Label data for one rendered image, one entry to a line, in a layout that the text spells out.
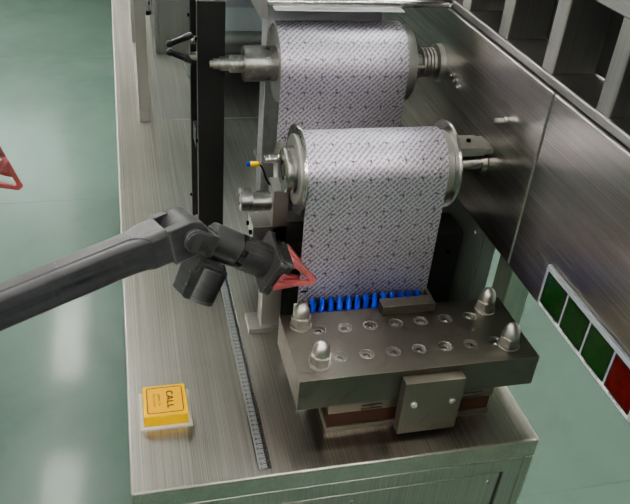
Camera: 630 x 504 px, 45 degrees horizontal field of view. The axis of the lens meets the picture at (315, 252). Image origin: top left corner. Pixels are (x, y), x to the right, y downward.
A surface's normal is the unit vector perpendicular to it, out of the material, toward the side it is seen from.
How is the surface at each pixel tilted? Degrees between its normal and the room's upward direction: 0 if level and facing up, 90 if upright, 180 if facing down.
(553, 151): 90
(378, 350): 0
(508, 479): 90
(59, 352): 0
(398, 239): 90
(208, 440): 0
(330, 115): 92
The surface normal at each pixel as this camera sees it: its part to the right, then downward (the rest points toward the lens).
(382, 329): 0.07, -0.83
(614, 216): -0.97, 0.07
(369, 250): 0.23, 0.56
